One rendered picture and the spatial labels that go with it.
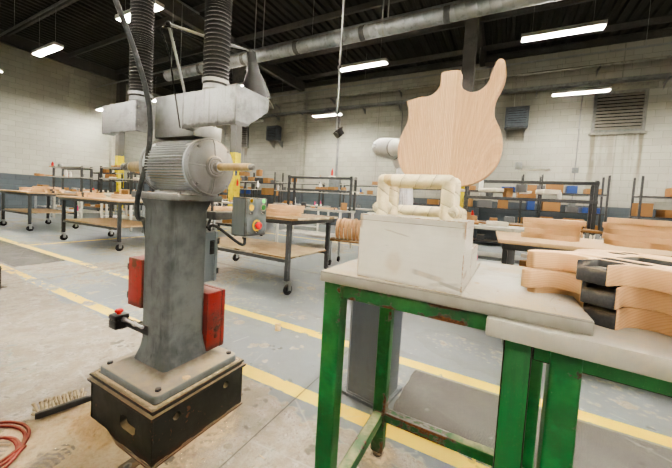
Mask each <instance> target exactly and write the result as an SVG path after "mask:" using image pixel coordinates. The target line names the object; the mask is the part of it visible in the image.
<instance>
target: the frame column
mask: <svg viewBox="0 0 672 468"><path fill-rule="evenodd" d="M141 199H142V201H143V204H144V206H145V208H146V216H145V254H144V291H143V324H144V325H146V326H148V336H147V335H144V334H142V340H141V344H140V347H139V349H138V351H137V353H136V355H135V357H134V358H135V359H137V360H139V361H140V362H142V363H144V364H146V365H148V366H150V367H152V368H154V369H156V370H158V371H160V372H162V373H164V372H168V371H170V370H172V369H174V368H176V367H178V366H180V365H182V364H184V363H187V362H189V361H191V360H193V359H195V358H197V357H199V356H201V355H203V354H205V353H207V352H208V351H206V349H205V344H204V340H203V334H202V326H203V299H204V272H205V245H206V218H207V210H208V208H209V206H210V204H211V202H199V201H173V200H161V199H149V198H141Z"/></svg>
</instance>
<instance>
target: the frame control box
mask: <svg viewBox="0 0 672 468"><path fill-rule="evenodd" d="M250 198H251V197H233V204H232V228H231V234H232V235H237V236H242V239H243V243H241V242H239V241H238V240H236V239H235V238H234V237H232V236H231V235H230V234H229V233H227V232H226V231H225V230H223V229H222V228H221V227H219V226H218V225H216V224H210V225H209V226H208V229H207V230H206V232H211V230H212V229H211V227H215V228H217V229H218V230H220V231H221V232H222V233H224V234H225V235H226V236H227V237H229V238H230V239H231V240H233V241H234V242H235V243H237V244H238V245H240V246H245V245H246V238H247V236H255V235H264V234H265V229H266V209H265V210H262V205H265V206H266V208H267V199H266V198H264V199H265V203H264V204H262V199H263V198H253V199H254V202H253V203H252V204H251V203H250V202H249V200H250ZM250 205H253V206H254V209H253V210H250ZM257 222H261V223H262V228H261V229H260V230H258V229H257V228H256V227H255V224H257Z"/></svg>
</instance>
